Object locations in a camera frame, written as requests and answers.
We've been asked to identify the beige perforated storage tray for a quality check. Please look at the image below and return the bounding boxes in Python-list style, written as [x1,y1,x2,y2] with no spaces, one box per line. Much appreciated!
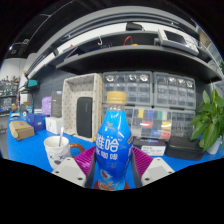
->
[61,72,104,143]

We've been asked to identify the black box with white label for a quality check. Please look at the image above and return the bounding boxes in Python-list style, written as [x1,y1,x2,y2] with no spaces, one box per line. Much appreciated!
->
[132,137,167,157]

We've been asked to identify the blue box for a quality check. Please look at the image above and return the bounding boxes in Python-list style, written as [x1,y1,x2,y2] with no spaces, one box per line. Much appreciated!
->
[26,113,47,133]

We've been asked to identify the small black device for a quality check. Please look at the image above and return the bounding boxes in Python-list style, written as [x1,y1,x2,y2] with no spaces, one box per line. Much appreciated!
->
[125,22,143,32]

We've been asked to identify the teal small object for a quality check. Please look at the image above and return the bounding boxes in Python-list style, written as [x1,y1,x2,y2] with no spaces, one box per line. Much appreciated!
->
[26,79,39,89]

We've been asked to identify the small white cube box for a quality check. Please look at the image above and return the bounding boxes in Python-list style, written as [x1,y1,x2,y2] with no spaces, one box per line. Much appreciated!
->
[44,116,64,136]

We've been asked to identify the black workbench shelf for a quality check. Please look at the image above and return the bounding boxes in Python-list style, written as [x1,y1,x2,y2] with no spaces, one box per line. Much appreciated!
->
[54,29,223,84]

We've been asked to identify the purple bag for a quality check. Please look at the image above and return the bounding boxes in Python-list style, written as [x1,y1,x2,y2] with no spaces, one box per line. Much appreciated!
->
[41,96,53,117]

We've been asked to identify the blue drink bottle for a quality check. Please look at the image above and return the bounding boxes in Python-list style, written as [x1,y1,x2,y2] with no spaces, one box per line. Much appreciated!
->
[91,90,134,192]

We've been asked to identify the dark background shelf unit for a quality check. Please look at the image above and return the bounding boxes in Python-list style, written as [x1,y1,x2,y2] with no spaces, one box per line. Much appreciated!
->
[0,77,19,114]

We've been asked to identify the red and yellow cables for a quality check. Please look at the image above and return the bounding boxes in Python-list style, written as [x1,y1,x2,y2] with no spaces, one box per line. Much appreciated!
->
[123,35,139,47]

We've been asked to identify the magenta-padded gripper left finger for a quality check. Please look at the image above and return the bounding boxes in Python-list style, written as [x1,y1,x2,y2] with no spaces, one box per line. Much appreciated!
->
[51,146,98,190]

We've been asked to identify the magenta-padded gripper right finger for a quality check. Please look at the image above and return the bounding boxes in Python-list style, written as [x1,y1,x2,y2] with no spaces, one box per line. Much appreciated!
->
[130,146,175,190]

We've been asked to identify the white spoon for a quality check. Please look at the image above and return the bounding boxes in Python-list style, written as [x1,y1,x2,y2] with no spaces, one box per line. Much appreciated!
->
[58,126,65,148]

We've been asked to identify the dark grey upright box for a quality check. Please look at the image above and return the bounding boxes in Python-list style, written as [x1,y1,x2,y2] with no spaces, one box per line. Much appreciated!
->
[50,90,64,119]

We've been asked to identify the drawer cabinet with coloured contents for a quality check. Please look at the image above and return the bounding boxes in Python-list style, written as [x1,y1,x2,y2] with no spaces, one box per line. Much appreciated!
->
[130,107,173,140]

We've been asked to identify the flat black rectangular device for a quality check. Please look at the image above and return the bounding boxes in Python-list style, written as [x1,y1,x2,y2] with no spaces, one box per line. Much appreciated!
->
[76,96,94,139]

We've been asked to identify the grey oscilloscope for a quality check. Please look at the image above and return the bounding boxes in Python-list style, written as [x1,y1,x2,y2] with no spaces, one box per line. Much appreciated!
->
[157,28,200,56]

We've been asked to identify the green potted plant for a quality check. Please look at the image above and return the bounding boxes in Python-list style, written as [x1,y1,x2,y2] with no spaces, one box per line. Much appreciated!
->
[189,87,224,155]

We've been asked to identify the white mug with brown handle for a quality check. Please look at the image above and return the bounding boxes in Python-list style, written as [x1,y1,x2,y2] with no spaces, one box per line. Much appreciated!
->
[43,135,85,170]

